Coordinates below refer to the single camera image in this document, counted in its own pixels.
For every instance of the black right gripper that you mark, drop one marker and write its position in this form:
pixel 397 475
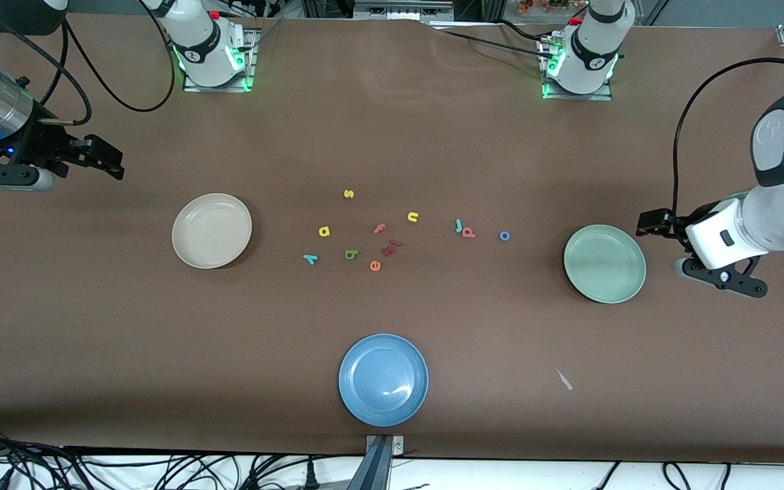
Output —
pixel 43 139

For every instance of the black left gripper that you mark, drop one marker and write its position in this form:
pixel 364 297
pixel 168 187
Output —
pixel 672 223

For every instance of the pink letter p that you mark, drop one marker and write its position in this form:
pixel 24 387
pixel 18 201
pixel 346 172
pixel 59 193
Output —
pixel 468 233

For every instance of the green letter b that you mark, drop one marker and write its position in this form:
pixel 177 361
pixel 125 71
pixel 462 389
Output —
pixel 351 254

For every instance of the green plate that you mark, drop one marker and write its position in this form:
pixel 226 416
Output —
pixel 604 264

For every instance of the beige brown plate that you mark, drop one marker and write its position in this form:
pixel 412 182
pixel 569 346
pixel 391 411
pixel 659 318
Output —
pixel 211 231

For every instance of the white paper scrap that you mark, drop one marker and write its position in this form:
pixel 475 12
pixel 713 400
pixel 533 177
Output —
pixel 564 380

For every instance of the orange decoration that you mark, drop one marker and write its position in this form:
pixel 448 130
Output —
pixel 542 5

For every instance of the blue plate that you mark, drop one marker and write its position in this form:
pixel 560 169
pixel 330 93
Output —
pixel 383 380

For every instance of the grey metal box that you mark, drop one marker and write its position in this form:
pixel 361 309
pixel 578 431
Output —
pixel 399 10

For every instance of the black power plug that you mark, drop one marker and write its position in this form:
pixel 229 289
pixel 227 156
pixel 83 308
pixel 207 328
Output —
pixel 310 476

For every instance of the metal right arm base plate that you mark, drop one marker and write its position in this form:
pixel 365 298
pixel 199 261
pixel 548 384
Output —
pixel 191 85

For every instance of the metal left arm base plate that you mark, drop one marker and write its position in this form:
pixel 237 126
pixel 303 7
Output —
pixel 603 95

